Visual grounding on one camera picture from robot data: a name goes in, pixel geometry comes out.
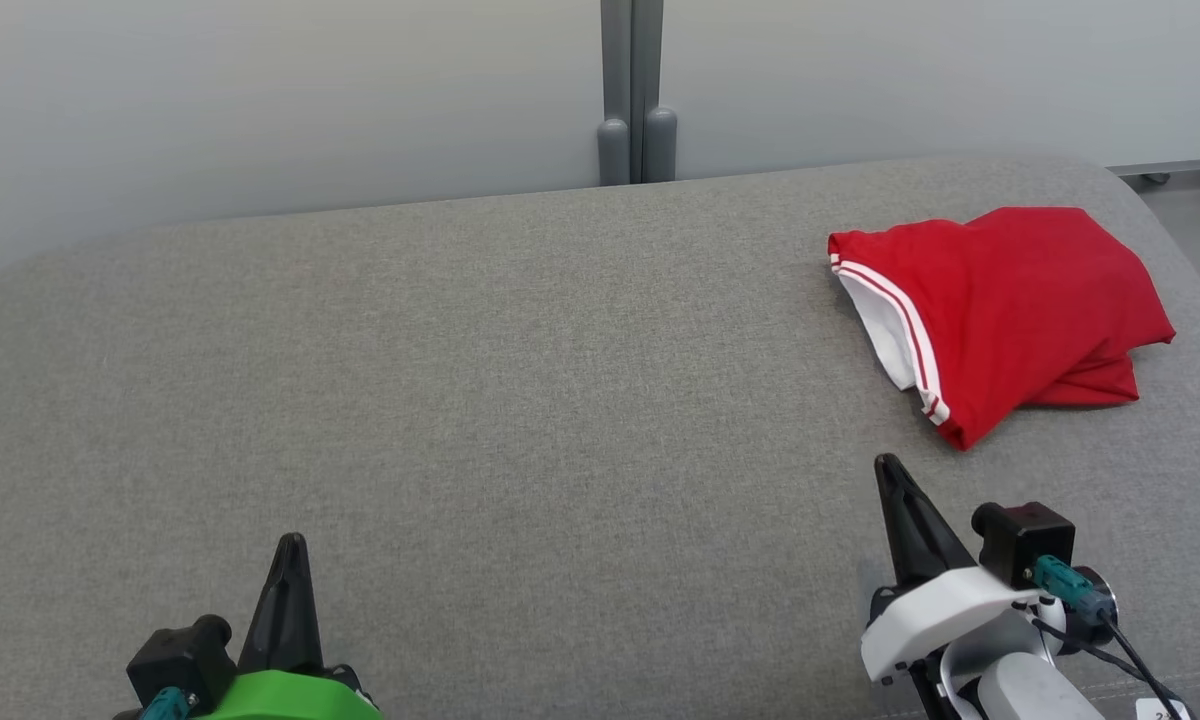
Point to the red basketball jersey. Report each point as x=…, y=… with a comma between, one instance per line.
x=1010, y=300

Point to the grey metal partition foot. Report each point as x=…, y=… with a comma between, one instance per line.
x=1190, y=165

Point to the white partition panel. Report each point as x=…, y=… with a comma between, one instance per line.
x=260, y=100
x=960, y=70

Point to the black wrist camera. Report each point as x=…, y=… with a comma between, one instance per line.
x=1025, y=540
x=175, y=655

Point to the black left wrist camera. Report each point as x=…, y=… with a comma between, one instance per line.
x=175, y=655

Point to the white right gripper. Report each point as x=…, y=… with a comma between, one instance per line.
x=930, y=615

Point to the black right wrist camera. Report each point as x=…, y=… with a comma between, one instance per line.
x=1025, y=540

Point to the red white-trimmed shorts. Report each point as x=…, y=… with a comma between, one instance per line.
x=1095, y=385

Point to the grey-white right robot arm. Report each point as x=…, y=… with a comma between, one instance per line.
x=1030, y=695

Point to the grey partition post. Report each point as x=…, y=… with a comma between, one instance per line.
x=660, y=140
x=613, y=150

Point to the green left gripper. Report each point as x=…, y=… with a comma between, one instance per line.
x=290, y=698

